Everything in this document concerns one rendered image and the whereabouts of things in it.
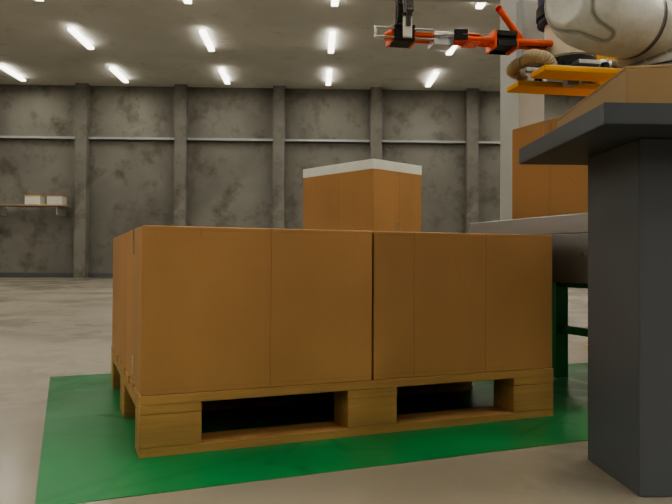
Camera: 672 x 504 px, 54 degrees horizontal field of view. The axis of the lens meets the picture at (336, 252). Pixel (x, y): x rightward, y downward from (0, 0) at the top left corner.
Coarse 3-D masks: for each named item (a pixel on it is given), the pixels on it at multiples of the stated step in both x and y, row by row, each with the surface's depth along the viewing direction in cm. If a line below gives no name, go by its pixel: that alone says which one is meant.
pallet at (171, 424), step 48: (336, 384) 174; (384, 384) 179; (432, 384) 238; (528, 384) 197; (144, 432) 155; (192, 432) 160; (240, 432) 171; (288, 432) 171; (336, 432) 174; (384, 432) 179
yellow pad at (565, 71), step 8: (552, 64) 214; (568, 64) 217; (608, 64) 220; (536, 72) 217; (544, 72) 214; (552, 72) 214; (560, 72) 214; (568, 72) 214; (576, 72) 214; (584, 72) 215; (592, 72) 215; (600, 72) 215; (608, 72) 216; (616, 72) 216; (576, 80) 224; (584, 80) 224; (592, 80) 224; (600, 80) 224
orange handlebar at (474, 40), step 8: (416, 32) 217; (424, 32) 218; (416, 40) 221; (424, 40) 221; (456, 40) 220; (464, 40) 220; (472, 40) 220; (480, 40) 221; (488, 40) 221; (520, 40) 223; (528, 40) 223; (536, 40) 224; (544, 40) 225; (520, 48) 228; (528, 48) 228; (536, 48) 228; (544, 48) 229
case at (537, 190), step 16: (528, 128) 236; (544, 128) 229; (512, 144) 244; (512, 160) 244; (512, 176) 244; (528, 176) 236; (544, 176) 228; (560, 176) 221; (576, 176) 214; (512, 192) 244; (528, 192) 236; (544, 192) 228; (560, 192) 221; (576, 192) 214; (512, 208) 244; (528, 208) 236; (544, 208) 228; (560, 208) 221; (576, 208) 214
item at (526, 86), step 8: (528, 80) 233; (536, 80) 236; (512, 88) 235; (520, 88) 234; (528, 88) 234; (536, 88) 234; (544, 88) 234; (552, 88) 234; (560, 88) 234; (568, 88) 234; (576, 88) 235; (584, 88) 235; (592, 88) 235
